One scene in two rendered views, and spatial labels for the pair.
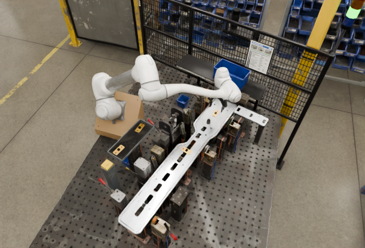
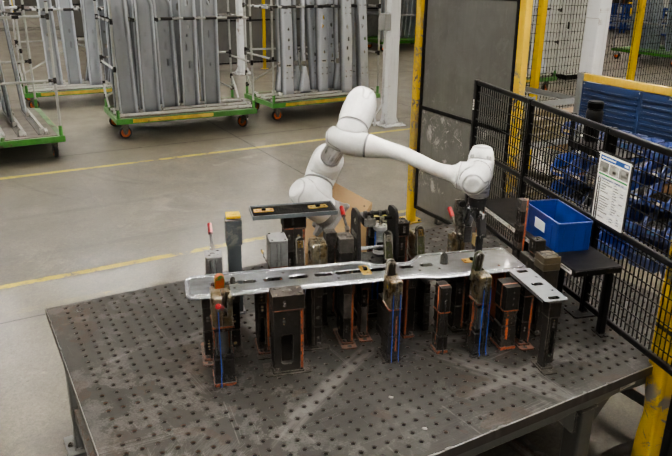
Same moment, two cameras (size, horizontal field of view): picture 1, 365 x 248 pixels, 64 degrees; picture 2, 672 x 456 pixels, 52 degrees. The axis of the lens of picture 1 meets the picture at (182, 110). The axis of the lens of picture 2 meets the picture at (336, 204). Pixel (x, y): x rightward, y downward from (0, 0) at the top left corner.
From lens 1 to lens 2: 1.93 m
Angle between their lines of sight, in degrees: 45
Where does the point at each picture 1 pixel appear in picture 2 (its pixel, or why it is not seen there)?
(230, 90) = (465, 166)
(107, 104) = (309, 181)
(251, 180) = (464, 400)
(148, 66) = (357, 97)
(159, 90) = (355, 134)
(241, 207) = (399, 415)
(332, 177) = not seen: outside the picture
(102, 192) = not seen: hidden behind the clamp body
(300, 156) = not seen: outside the picture
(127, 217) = (199, 281)
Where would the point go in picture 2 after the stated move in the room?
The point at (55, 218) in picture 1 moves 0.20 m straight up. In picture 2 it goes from (144, 293) to (141, 254)
